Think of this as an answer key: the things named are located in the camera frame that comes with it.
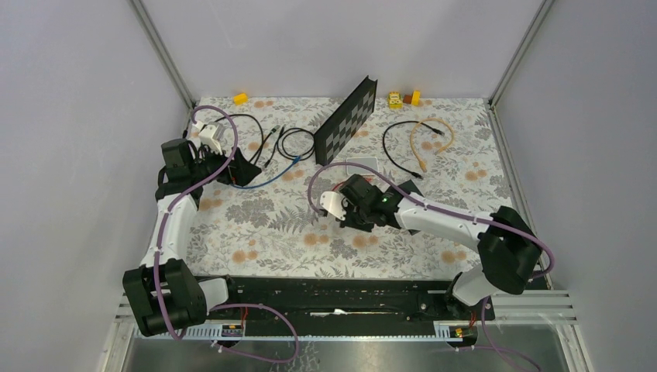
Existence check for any yellow toy block left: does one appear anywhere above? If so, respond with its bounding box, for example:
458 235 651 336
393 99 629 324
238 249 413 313
232 93 249 105

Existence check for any yellow patterned toy block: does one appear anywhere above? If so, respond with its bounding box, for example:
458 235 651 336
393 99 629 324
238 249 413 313
387 91 404 109

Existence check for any blue ethernet cable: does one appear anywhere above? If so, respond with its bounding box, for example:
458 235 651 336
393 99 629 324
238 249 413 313
228 156 303 190

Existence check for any black network switch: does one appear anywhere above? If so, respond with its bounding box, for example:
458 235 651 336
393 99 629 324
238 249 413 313
382 180 423 236

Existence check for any black short ethernet cable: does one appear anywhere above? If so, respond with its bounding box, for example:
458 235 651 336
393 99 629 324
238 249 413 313
381 120 445 180

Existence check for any black teal-plug ethernet cable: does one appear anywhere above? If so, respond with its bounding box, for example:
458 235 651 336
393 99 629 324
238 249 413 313
205 113 284 171

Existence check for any white network switch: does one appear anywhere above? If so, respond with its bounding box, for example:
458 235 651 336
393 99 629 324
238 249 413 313
346 157 379 176

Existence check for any yellow ethernet cable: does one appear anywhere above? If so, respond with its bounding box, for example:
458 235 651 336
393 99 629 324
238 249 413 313
408 116 456 173

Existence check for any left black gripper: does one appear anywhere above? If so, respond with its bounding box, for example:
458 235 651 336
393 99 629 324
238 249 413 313
189 141 261 186

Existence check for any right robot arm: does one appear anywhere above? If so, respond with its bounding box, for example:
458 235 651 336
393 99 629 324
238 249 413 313
319 174 541 319

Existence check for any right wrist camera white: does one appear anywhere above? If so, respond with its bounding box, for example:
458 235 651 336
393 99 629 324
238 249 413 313
319 191 346 221

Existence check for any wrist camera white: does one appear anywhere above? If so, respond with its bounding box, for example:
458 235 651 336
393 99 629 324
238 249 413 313
319 191 346 221
193 122 224 155

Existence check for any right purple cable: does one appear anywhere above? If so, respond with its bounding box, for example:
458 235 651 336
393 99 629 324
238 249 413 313
307 161 557 372

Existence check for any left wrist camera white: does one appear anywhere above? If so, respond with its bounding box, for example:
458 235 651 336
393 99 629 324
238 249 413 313
193 122 224 155

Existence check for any checkerboard calibration board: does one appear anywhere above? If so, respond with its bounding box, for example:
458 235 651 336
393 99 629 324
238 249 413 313
313 76 378 166

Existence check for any purple cable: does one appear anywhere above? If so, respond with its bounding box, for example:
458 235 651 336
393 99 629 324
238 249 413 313
153 105 300 364
307 161 557 372

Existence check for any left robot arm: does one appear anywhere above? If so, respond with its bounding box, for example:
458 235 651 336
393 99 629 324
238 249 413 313
122 139 262 337

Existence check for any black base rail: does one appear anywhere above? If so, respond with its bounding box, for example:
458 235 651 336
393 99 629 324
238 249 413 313
141 275 548 337

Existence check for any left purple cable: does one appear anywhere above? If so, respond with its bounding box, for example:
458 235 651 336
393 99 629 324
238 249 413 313
153 105 300 364

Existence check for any black round ethernet cable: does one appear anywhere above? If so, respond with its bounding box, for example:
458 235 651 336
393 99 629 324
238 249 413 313
264 127 316 170

